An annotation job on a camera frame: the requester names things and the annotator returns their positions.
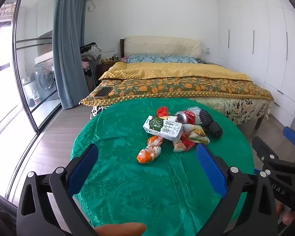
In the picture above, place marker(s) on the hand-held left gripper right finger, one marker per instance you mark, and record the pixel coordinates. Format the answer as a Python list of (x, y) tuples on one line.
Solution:
[(211, 167)]

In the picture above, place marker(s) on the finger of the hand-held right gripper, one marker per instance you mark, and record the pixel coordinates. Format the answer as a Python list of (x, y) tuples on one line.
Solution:
[(293, 139), (263, 150)]

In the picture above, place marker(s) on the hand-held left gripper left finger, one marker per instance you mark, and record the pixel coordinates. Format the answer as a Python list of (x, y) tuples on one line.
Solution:
[(84, 169)]

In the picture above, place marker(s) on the white red snack bag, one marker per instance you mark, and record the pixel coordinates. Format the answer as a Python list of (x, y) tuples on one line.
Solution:
[(183, 146)]

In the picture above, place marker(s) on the gold snack packet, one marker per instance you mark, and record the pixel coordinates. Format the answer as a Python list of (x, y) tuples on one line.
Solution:
[(196, 134)]

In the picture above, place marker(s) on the black toy wheel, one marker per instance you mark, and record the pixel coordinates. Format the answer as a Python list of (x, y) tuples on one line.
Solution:
[(215, 129), (206, 117)]

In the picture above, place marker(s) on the red drink can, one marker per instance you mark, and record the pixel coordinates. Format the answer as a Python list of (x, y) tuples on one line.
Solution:
[(186, 118)]

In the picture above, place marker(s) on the clear plastic container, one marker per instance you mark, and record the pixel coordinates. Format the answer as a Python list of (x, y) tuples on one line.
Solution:
[(194, 109)]

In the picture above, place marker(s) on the green white milk carton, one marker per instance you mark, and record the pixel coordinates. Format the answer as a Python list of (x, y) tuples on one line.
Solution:
[(162, 127)]

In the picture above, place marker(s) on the orange white snack packet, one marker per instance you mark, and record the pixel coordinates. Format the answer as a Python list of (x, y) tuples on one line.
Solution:
[(147, 152)]

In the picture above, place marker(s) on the red plastic bag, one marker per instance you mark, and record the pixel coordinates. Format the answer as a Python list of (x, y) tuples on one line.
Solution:
[(162, 111)]

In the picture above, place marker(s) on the person's right hand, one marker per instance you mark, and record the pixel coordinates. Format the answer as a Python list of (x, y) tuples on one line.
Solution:
[(288, 218)]

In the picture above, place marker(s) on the person's left hand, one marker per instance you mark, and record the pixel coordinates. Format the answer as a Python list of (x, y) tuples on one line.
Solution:
[(120, 229)]

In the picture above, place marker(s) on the leaf print bedsheet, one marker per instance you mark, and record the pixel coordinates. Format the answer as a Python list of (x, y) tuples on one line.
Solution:
[(236, 107)]

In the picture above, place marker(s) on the green patterned tablecloth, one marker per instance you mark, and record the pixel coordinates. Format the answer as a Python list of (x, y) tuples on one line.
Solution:
[(127, 118)]

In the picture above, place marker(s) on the smartphone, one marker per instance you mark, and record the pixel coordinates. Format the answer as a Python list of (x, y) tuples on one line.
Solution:
[(103, 92)]

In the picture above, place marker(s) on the orange floral yellow quilt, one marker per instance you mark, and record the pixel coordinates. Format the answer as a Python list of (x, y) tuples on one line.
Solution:
[(174, 86)]

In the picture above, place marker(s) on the washing machine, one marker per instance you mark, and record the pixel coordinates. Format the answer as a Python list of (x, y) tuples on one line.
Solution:
[(45, 78)]

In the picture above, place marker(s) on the dark wooden nightstand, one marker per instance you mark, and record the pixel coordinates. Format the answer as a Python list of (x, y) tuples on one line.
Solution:
[(103, 70)]

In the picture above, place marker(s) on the white wardrobe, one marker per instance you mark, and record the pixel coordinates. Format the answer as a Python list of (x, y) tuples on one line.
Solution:
[(260, 41)]

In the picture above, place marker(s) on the blue floral pillow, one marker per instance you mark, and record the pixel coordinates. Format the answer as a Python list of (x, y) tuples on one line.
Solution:
[(145, 59), (182, 59)]

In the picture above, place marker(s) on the pile of clothes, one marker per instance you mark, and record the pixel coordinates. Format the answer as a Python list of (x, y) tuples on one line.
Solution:
[(91, 51)]

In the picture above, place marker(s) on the wooden bed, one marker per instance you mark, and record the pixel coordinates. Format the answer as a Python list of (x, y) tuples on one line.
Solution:
[(122, 48)]

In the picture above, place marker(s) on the blue grey curtain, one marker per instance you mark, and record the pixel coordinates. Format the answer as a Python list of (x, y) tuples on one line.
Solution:
[(68, 41)]

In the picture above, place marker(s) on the cream padded headboard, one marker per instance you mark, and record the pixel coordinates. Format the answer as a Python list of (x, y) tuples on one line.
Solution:
[(162, 45)]

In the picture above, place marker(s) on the black framed glass partition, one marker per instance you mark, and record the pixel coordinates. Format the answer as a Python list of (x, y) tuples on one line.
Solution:
[(16, 41)]

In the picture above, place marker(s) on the white wall socket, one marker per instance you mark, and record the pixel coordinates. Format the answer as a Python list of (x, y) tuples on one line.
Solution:
[(206, 50)]

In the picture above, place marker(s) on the white wall switch plate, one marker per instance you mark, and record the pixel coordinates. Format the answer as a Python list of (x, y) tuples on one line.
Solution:
[(110, 48)]

